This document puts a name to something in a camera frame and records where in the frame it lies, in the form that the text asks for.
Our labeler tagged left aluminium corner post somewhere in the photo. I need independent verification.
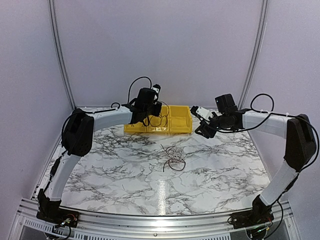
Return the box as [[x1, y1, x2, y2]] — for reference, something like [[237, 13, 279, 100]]
[[48, 0, 76, 110]]

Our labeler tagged left yellow bin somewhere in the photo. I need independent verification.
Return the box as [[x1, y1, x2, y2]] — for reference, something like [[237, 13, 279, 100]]
[[124, 118, 149, 134]]

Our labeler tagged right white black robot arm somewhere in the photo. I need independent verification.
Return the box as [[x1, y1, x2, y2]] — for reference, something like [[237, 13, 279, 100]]
[[190, 94, 320, 224]]

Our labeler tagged right yellow bin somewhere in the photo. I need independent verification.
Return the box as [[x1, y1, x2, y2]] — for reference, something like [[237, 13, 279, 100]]
[[168, 105, 193, 134]]

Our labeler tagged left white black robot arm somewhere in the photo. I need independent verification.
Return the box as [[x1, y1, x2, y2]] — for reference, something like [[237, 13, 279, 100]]
[[36, 84, 162, 223]]

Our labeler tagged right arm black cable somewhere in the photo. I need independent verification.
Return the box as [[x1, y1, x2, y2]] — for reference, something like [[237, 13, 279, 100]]
[[214, 93, 320, 173]]

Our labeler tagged aluminium front frame rail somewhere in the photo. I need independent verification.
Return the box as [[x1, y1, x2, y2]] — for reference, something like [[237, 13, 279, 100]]
[[9, 197, 301, 240]]

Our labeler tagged white wire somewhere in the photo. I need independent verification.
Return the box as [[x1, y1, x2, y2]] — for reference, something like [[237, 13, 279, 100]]
[[166, 146, 185, 162]]

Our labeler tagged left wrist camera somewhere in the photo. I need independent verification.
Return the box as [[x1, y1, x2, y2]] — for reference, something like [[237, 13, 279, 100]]
[[151, 84, 161, 96]]

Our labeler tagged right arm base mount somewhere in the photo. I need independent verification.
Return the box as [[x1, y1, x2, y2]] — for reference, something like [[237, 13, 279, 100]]
[[227, 210, 274, 229]]

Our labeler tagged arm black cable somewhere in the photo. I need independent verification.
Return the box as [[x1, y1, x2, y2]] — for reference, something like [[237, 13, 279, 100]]
[[61, 76, 154, 151], [214, 93, 320, 173]]

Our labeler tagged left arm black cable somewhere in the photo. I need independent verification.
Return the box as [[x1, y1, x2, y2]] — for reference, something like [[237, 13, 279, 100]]
[[61, 76, 154, 151]]

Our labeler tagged right aluminium corner post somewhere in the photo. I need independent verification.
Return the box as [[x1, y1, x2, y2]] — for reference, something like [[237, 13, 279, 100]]
[[238, 0, 270, 108]]

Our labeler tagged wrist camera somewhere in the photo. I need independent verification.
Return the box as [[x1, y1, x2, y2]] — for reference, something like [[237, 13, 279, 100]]
[[151, 84, 161, 96], [190, 106, 217, 122]]

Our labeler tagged middle yellow bin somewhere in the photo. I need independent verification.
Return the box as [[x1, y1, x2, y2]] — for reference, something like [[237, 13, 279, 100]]
[[147, 105, 170, 133]]

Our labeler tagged aluminium corner post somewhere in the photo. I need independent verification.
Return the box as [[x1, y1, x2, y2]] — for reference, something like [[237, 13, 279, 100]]
[[48, 0, 76, 110], [238, 0, 270, 108]]

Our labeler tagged yellow bin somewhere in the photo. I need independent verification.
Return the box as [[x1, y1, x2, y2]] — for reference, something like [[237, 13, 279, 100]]
[[168, 105, 193, 134], [124, 118, 149, 134], [147, 105, 170, 133]]

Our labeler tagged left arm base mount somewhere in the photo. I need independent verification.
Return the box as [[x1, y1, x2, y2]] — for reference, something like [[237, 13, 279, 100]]
[[36, 209, 80, 228]]

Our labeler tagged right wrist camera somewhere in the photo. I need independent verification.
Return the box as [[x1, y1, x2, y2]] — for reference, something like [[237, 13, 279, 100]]
[[190, 106, 217, 122]]

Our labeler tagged red wire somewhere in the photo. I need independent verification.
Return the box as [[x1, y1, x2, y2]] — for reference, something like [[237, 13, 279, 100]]
[[159, 143, 187, 173]]

